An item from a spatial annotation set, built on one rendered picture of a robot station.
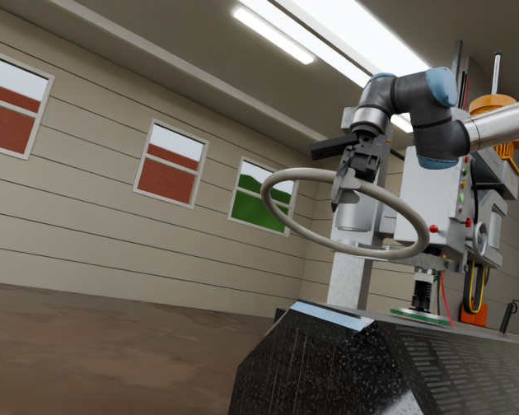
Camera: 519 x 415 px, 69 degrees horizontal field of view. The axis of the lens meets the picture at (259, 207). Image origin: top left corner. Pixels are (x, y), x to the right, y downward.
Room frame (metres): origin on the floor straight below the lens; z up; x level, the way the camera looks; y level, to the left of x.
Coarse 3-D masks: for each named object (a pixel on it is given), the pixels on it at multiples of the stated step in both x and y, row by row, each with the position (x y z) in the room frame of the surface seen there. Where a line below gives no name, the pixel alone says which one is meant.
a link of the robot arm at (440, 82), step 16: (400, 80) 0.81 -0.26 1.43; (416, 80) 0.78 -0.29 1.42; (432, 80) 0.75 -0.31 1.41; (448, 80) 0.76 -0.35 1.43; (400, 96) 0.81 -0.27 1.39; (416, 96) 0.79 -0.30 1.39; (432, 96) 0.76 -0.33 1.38; (448, 96) 0.76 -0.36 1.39; (400, 112) 0.85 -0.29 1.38; (416, 112) 0.81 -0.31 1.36; (432, 112) 0.79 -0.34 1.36; (448, 112) 0.79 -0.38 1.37
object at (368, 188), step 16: (272, 176) 0.97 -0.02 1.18; (288, 176) 0.91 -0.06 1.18; (304, 176) 0.88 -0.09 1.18; (320, 176) 0.86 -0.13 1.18; (368, 192) 0.83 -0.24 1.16; (384, 192) 0.83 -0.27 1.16; (272, 208) 1.17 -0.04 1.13; (400, 208) 0.84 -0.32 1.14; (288, 224) 1.25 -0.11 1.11; (416, 224) 0.88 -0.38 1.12; (320, 240) 1.28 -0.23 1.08; (368, 256) 1.22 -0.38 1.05; (384, 256) 1.17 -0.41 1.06; (400, 256) 1.11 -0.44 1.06
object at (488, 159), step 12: (456, 108) 1.41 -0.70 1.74; (480, 156) 1.57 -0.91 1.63; (492, 156) 1.67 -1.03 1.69; (480, 168) 1.68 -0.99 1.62; (492, 168) 1.69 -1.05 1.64; (504, 168) 1.80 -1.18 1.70; (480, 180) 1.84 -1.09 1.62; (492, 180) 1.80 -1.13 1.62; (504, 180) 1.80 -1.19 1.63; (516, 180) 1.96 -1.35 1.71; (504, 192) 1.91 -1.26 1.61; (516, 192) 1.98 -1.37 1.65
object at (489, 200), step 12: (480, 192) 1.76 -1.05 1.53; (492, 192) 1.78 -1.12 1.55; (480, 204) 1.68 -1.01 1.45; (492, 204) 1.77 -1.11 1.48; (504, 204) 1.92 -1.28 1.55; (468, 216) 1.54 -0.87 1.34; (480, 216) 1.65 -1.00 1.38; (504, 216) 1.98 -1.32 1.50; (468, 228) 1.55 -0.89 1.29; (480, 228) 1.66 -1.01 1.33; (468, 252) 1.66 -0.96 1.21; (492, 252) 1.82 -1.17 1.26; (480, 264) 1.95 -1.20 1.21; (492, 264) 1.88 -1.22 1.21
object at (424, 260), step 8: (368, 248) 1.29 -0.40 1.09; (376, 248) 1.33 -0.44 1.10; (384, 248) 1.37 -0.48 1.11; (392, 248) 1.18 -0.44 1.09; (360, 256) 1.24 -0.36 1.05; (416, 256) 1.31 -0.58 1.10; (424, 256) 1.36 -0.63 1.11; (432, 256) 1.41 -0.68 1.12; (408, 264) 1.27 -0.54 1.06; (416, 264) 1.32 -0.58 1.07; (424, 264) 1.37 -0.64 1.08; (432, 264) 1.42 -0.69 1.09; (440, 264) 1.47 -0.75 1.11; (448, 264) 1.51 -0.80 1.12; (456, 264) 1.60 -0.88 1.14; (456, 272) 1.61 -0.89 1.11
